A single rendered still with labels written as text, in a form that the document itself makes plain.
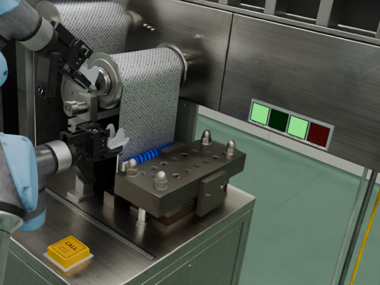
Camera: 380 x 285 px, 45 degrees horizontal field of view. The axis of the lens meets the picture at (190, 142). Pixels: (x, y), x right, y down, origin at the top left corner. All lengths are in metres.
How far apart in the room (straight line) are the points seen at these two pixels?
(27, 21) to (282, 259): 2.11
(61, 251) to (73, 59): 0.45
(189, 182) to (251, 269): 1.48
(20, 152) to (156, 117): 0.69
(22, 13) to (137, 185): 0.49
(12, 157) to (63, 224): 0.58
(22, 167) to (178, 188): 0.58
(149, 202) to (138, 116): 0.25
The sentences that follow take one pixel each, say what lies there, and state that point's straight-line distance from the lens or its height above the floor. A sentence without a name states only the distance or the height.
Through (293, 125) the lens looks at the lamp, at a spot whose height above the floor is 1.19.
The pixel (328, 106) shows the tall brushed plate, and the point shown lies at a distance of 1.24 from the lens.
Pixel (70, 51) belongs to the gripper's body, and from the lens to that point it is 1.12.
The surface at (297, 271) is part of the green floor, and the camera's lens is 2.73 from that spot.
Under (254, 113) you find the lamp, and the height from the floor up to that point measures 1.18.
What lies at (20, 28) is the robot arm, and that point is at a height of 1.41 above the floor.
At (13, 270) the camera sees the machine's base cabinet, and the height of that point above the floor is 0.76.
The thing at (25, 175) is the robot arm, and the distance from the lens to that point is 0.70.
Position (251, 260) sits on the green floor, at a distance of 2.71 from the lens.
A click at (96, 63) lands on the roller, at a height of 1.29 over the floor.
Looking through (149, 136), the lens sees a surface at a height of 1.08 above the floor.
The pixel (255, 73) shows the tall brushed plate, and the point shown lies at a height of 1.29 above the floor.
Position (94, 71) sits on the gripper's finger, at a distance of 1.19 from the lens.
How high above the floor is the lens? 1.62
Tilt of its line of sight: 24 degrees down
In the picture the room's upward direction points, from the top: 7 degrees clockwise
